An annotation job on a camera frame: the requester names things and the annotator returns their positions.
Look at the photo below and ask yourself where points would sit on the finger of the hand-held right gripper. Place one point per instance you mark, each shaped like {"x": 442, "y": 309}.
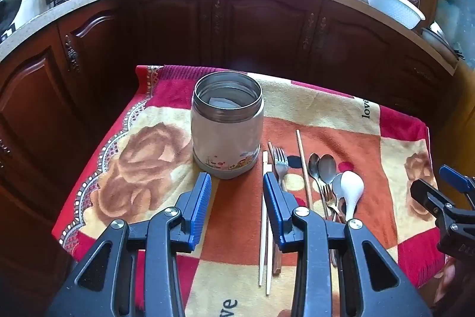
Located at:
{"x": 430, "y": 199}
{"x": 454, "y": 179}

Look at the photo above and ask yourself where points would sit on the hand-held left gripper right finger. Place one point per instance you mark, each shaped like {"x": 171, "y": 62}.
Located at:
{"x": 276, "y": 213}

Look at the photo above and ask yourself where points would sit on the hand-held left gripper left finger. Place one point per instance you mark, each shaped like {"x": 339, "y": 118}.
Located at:
{"x": 198, "y": 213}

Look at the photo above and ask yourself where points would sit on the silver fork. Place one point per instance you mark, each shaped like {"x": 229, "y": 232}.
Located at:
{"x": 281, "y": 163}

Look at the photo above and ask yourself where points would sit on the white steel jar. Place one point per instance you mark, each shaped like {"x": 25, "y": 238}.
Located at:
{"x": 226, "y": 138}

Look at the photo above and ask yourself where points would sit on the printed floral blanket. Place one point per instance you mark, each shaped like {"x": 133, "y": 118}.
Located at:
{"x": 237, "y": 209}

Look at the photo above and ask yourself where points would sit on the white chopstick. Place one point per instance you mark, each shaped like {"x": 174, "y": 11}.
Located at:
{"x": 262, "y": 257}
{"x": 268, "y": 272}

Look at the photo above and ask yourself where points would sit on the wooden chopstick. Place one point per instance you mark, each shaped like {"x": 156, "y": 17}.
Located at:
{"x": 270, "y": 153}
{"x": 302, "y": 164}

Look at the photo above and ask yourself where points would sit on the white ceramic spoon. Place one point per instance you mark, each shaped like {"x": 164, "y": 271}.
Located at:
{"x": 351, "y": 189}

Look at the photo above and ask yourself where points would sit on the white plastic basin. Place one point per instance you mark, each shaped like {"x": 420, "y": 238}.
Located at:
{"x": 393, "y": 7}

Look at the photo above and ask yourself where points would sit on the wooden kitchen cabinet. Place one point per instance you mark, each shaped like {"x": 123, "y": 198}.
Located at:
{"x": 259, "y": 23}

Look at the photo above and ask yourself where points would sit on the gas stove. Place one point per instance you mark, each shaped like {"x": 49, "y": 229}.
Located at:
{"x": 7, "y": 33}

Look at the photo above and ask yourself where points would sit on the black wok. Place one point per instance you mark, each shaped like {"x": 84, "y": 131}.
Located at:
{"x": 9, "y": 7}

